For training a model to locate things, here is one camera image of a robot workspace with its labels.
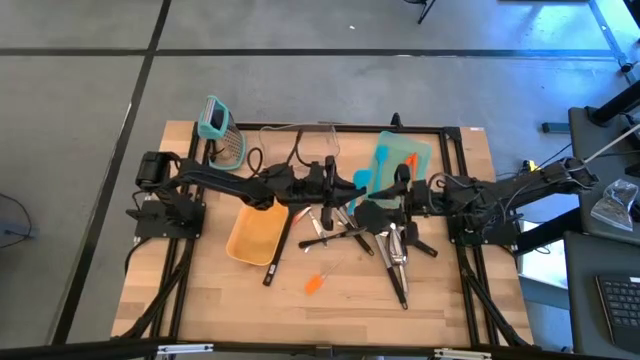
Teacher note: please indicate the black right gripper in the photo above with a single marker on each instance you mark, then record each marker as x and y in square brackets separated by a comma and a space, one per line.
[422, 195]

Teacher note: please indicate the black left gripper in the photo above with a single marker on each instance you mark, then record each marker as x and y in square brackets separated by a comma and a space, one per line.
[330, 170]

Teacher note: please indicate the wide teal silicone spatula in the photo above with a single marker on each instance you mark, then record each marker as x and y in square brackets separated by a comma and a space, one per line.
[361, 178]

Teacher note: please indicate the long orange silicone spatula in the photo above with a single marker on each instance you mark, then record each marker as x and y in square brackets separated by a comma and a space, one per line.
[411, 161]

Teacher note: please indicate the narrow teal silicone spatula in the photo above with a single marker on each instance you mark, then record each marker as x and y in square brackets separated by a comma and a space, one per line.
[381, 152]

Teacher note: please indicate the all-black slotted spatula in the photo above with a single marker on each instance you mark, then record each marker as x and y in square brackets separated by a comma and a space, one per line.
[280, 245]

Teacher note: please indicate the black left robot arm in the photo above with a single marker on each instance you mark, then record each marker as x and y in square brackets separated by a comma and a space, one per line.
[225, 182]

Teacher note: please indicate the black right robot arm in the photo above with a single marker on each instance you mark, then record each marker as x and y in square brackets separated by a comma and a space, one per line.
[525, 187]

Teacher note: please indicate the teal translucent plastic bin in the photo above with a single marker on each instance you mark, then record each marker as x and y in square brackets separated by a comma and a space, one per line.
[397, 145]

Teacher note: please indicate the clear plastic bin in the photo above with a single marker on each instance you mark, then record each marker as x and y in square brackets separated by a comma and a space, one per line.
[320, 142]

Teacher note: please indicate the yellow-orange plastic bin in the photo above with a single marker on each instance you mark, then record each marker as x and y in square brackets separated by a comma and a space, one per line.
[255, 235]

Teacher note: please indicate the yellow power plug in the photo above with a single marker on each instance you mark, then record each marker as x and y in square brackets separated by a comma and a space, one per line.
[530, 164]

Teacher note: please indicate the black desk beam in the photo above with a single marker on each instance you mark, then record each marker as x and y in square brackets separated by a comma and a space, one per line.
[550, 230]

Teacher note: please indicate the grey-blue floor bar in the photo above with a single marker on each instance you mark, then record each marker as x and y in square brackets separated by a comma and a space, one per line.
[555, 128]

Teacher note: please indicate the black stand leg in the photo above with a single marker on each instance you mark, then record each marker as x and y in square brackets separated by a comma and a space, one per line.
[424, 11]

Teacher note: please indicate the dark grey desk with keyboard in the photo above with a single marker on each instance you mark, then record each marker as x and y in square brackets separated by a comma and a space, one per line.
[580, 300]

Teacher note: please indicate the clear plastic bag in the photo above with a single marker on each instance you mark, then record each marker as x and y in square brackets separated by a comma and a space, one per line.
[617, 200]

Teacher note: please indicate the black desk leg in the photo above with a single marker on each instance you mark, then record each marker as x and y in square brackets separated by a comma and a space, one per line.
[615, 105]

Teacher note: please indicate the black computer keyboard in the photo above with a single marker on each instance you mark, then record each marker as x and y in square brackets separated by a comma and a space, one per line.
[622, 310]

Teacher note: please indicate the metal table leg with caster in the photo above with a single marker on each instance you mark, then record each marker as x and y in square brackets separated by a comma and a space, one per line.
[607, 35]

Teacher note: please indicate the black rig crossbar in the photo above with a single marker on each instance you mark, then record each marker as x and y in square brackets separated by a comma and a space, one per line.
[75, 350]

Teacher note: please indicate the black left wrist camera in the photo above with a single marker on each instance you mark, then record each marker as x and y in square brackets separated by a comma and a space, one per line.
[280, 175]

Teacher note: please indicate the black camera mount knob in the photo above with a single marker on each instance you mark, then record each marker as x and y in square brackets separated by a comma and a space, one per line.
[395, 119]

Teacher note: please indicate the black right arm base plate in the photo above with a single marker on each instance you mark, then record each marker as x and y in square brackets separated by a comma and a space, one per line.
[500, 239]

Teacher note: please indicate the silver bracket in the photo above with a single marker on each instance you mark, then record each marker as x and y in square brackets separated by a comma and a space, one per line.
[185, 348]
[462, 354]

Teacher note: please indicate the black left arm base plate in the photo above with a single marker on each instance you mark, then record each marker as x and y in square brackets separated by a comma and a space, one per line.
[165, 232]

